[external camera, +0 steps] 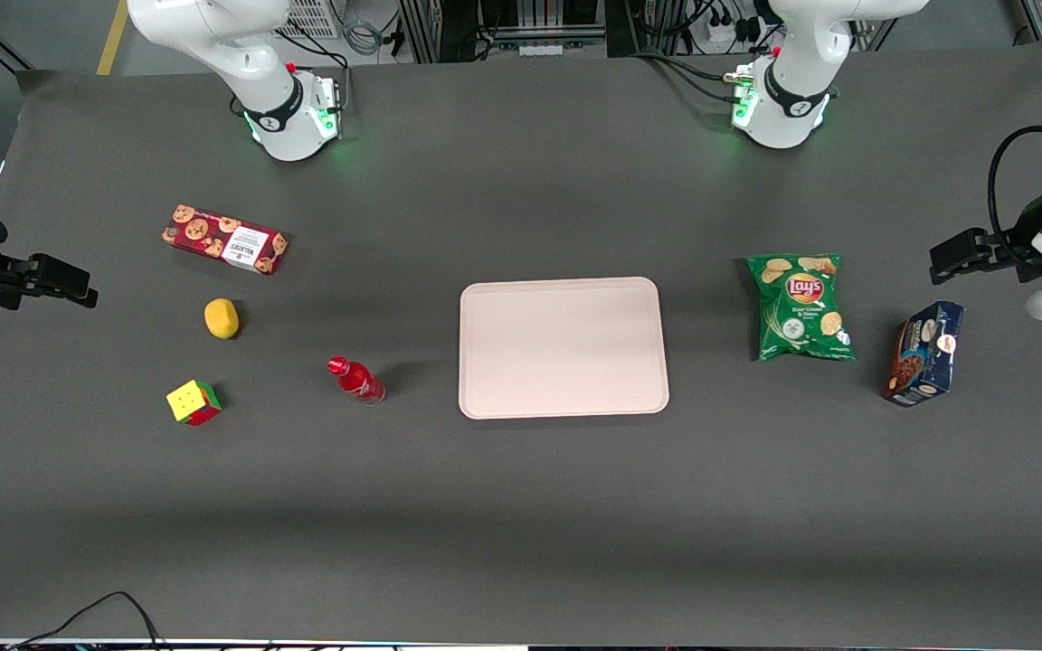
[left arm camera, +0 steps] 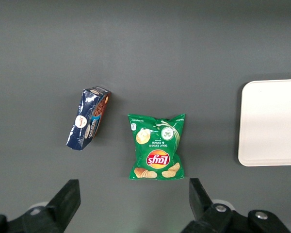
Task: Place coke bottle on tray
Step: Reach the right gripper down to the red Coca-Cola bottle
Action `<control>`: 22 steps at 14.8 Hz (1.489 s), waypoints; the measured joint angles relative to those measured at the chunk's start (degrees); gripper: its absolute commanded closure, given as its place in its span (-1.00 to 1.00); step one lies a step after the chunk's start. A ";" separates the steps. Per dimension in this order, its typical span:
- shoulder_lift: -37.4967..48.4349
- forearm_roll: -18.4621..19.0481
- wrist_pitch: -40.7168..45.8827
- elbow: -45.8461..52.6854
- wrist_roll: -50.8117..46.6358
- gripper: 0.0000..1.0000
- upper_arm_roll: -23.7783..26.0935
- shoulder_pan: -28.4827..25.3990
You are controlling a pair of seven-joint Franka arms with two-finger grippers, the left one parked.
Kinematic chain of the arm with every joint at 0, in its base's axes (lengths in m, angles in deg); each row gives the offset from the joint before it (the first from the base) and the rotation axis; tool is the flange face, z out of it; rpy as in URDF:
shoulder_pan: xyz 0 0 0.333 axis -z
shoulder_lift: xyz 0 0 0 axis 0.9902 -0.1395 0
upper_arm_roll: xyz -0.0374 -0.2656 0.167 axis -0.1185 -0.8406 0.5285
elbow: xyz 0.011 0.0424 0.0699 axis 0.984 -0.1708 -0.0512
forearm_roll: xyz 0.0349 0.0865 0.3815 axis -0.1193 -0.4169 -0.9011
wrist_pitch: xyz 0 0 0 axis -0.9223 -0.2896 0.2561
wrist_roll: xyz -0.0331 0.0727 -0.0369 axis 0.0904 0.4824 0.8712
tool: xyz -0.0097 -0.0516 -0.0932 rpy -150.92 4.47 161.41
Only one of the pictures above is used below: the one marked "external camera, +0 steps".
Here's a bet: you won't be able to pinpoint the green Lay's chips bag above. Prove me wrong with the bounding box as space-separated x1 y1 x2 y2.
746 253 857 363

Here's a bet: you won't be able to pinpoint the blue chocolate cookie box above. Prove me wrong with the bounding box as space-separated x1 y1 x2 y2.
883 300 966 408

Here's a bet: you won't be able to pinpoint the yellow lemon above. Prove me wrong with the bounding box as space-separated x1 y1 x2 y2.
204 297 241 341

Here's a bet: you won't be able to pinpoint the red coke bottle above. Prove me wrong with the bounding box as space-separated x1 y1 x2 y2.
327 355 386 407

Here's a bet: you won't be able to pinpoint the white power strip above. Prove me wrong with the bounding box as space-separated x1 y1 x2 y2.
700 16 759 48

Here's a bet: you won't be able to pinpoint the black metal rack frame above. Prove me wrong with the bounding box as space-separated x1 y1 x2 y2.
397 0 635 64

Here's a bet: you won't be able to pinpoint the white perforated box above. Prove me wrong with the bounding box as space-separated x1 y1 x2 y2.
275 0 342 40

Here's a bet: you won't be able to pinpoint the black cable at table edge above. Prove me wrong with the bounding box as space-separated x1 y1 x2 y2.
5 591 167 651

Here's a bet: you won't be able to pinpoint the red cookie box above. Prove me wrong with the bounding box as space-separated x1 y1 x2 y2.
161 204 289 276

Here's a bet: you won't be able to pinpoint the black cables at left arm base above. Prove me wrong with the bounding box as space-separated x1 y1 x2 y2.
631 49 757 106

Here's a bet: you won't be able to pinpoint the grey coiled cable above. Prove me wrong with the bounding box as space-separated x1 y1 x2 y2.
342 16 388 57

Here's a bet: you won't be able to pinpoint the colourful puzzle cube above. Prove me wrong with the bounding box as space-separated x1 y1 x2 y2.
166 379 223 427

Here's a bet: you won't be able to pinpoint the beige plastic tray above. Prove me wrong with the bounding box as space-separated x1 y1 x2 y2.
458 277 670 420

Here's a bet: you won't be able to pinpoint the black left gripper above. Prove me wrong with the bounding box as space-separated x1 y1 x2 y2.
929 226 1042 287

